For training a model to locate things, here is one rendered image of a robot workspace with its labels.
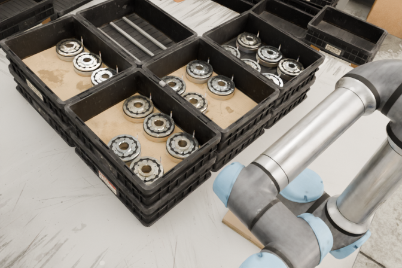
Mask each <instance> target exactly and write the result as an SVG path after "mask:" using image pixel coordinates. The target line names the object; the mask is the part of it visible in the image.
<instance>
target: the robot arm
mask: <svg viewBox="0 0 402 268"><path fill-rule="evenodd" d="M376 110H378V111H380V112H381V113H382V114H383V115H385V116H386V117H388V118H389V119H390V121H389V122H388V124H387V125H386V128H385V130H386V134H387V137H386V138H385V140H384V141H383V142H382V143H381V144H380V146H379V147H378V148H377V150H376V151H375V152H374V153H373V155H372V156H371V157H370V158H369V159H368V161H367V162H366V163H365V165H364V166H363V167H362V168H361V170H360V171H359V172H358V173H357V174H356V176H355V177H354V178H353V180H352V181H351V182H350V183H349V185H348V186H347V187H346V188H345V189H344V191H343V192H342V193H341V194H336V195H333V196H330V195H329V194H328V193H326V192H325V191H324V185H323V180H322V179H321V177H320V176H319V175H318V174H317V173H316V172H314V171H313V170H311V169H308V168H307V167H308V166H309V165H310V164H311V163H312V162H313V161H314V160H315V159H316V158H317V157H319V156H320V155H321V154H322V153H323V152H324V151H325V150H326V149H327V148H328V147H329V146H330V145H331V144H332V143H333V142H335V141H336V140H337V139H338V138H339V137H340V136H341V135H342V134H343V133H345V132H346V131H347V130H348V129H349V128H350V127H351V126H352V125H353V124H354V123H355V122H356V121H357V120H358V119H359V118H360V117H362V116H368V115H371V114H373V113H374V112H375V111H376ZM401 184H402V60H401V59H382V60H376V61H373V62H369V63H365V64H363V65H360V66H358V67H356V68H354V69H352V70H350V71H349V72H347V73H346V74H345V75H344V76H342V77H341V78H340V79H339V80H338V81H337V82H336V84H335V90H334V91H333V92H331V93H330V94H329V95H328V96H327V97H326V98H325V99H324V100H322V101H321V102H320V103H319V104H317V106H316V107H314V108H313V109H312V110H311V111H310V112H308V113H307V114H306V115H305V116H304V117H303V118H302V119H301V120H299V121H298V122H297V123H296V124H295V125H294V126H293V127H291V128H290V129H289V130H288V131H287V132H285V133H284V134H283V135H282V136H281V137H280V138H279V139H277V140H276V141H275V142H274V143H273V144H272V145H271V146H270V147H268V148H267V149H266V150H265V151H263V152H262V153H261V154H260V155H259V156H258V157H257V158H256V159H254V160H253V161H252V162H251V163H250V164H249V165H248V166H247V167H245V165H242V164H241V163H239V162H233V163H231V164H230V165H227V166H226V167H225V168H224V169H223V170H222V171H221V172H220V173H219V174H218V175H217V177H216V178H215V180H214V183H213V191H214V193H215V194H216V195H217V196H218V198H219V199H220V200H221V201H222V202H223V204H224V205H225V207H226V208H229V210H230V211H231V212H232V213H233V214H234V215H235V216H236V217H237V218H238V219H239V220H240V221H241V223H242V224H243V225H244V226H245V227H246V228H247V229H248V230H249V231H250V232H251V233H252V234H253V235H254V236H255V237H256V238H257V239H258V240H259V241H260V243H261V244H262V245H263V246H264V248H263V249H262V250H261V251H260V252H259V253H256V254H253V255H251V256H249V257H248V258H247V259H246V260H245V261H244V262H243V263H242V264H241V265H240V266H239V268H315V267H316V266H318V265H320V263H321V261H322V260H323V258H324V257H325V256H326V255H327V254H328V253H330V254H331V255H332V256H333V257H334V258H336V259H339V260H341V259H344V258H346V257H347V256H349V255H351V254H352V253H353V252H354V251H356V249H358V248H359V247H360V246H361V245H362V244H363V243H364V242H365V241H366V240H367V239H368V238H369V237H370V236H371V231H370V230H369V228H370V223H371V222H370V217H371V216H372V215H373V214H374V213H375V212H376V211H377V210H378V209H379V208H380V207H381V206H382V205H383V204H384V203H385V202H386V201H387V200H388V199H389V197H390V196H391V195H392V194H393V193H394V192H395V191H396V190H397V189H398V188H399V187H400V185H401Z"/></svg>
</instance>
